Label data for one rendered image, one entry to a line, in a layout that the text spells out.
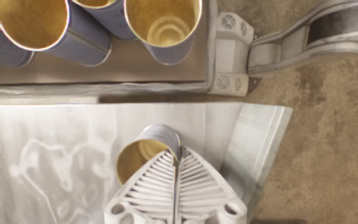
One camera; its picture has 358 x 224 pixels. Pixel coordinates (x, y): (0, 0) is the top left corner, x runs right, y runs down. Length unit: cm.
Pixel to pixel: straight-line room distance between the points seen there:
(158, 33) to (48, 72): 18
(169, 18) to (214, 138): 19
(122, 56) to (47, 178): 25
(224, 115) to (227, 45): 91
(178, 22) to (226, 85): 80
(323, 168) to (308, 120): 55
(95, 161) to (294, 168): 181
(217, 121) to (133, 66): 16
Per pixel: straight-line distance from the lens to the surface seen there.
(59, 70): 28
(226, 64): 107
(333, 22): 84
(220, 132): 23
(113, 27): 20
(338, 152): 214
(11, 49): 29
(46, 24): 25
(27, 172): 37
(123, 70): 23
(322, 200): 228
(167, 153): 16
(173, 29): 22
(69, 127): 28
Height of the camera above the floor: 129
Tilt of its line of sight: 84 degrees down
